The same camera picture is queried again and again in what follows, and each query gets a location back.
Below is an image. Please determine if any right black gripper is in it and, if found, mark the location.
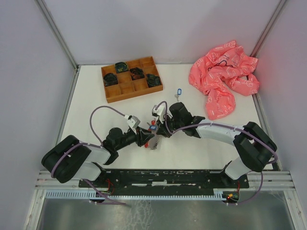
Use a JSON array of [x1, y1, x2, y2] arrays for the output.
[[156, 113, 184, 138]]

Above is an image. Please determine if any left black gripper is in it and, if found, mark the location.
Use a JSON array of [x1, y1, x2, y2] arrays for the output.
[[115, 126, 155, 150]]

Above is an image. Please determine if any red carabiner keyring with keys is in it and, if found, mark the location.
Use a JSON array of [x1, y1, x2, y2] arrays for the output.
[[144, 120, 159, 150]]

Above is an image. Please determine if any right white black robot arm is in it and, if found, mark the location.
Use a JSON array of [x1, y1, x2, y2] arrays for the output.
[[152, 101, 278, 187]]

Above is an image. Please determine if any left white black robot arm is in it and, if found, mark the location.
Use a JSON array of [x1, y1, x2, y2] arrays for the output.
[[41, 127, 155, 187]]

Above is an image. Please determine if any key with blue tag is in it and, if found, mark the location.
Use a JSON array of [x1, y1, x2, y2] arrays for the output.
[[175, 88, 182, 102]]

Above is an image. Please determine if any dark rolled item right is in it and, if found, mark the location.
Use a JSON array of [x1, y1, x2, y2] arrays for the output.
[[146, 74, 161, 88]]

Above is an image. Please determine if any dark rolled item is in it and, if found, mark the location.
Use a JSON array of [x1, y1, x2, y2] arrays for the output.
[[130, 67, 145, 81], [114, 62, 129, 73], [103, 73, 118, 87], [146, 74, 161, 88]]

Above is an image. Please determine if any wooden compartment tray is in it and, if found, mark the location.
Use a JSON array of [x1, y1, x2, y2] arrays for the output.
[[101, 56, 164, 103]]

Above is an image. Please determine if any dark rolled item middle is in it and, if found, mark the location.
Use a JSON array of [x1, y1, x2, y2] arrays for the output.
[[130, 67, 145, 81]]

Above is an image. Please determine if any dark rolled item left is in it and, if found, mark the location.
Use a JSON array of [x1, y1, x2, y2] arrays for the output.
[[103, 73, 118, 87]]

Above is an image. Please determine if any dark rolled item top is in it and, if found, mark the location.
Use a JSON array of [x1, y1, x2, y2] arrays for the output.
[[114, 62, 129, 73]]

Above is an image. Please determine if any pink patterned cloth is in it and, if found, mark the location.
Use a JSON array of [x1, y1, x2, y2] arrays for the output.
[[189, 40, 260, 120]]

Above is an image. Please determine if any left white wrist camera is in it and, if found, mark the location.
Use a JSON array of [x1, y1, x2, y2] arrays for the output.
[[127, 115, 141, 129]]

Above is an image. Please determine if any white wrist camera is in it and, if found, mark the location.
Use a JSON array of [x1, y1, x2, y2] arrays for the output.
[[152, 105, 165, 119], [127, 115, 141, 129]]

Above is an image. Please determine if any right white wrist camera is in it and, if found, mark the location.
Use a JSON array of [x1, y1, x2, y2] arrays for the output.
[[152, 105, 165, 119]]

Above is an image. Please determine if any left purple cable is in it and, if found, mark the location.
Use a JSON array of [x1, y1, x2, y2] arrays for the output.
[[51, 105, 132, 207]]

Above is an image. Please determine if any purple cable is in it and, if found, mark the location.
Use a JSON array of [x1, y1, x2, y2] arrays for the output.
[[155, 100, 279, 207], [51, 105, 132, 207]]

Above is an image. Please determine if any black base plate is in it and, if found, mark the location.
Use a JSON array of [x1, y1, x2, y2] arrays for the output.
[[92, 169, 249, 189]]

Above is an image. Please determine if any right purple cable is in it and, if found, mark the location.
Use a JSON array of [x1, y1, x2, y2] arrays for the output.
[[155, 100, 279, 207]]

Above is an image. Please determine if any white slotted cable duct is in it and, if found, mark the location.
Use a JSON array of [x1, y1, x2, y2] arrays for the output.
[[45, 189, 228, 199]]

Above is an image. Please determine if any aluminium frame rail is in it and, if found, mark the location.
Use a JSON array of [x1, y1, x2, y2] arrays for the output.
[[247, 171, 295, 191]]

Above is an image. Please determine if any left aluminium frame post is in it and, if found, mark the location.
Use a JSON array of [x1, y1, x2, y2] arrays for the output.
[[35, 0, 78, 69]]

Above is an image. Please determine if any aluminium frame post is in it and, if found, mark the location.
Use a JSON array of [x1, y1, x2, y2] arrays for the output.
[[35, 0, 78, 69], [250, 0, 288, 58]]

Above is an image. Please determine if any right aluminium frame post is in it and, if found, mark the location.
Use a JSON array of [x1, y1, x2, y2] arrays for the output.
[[250, 0, 288, 58]]

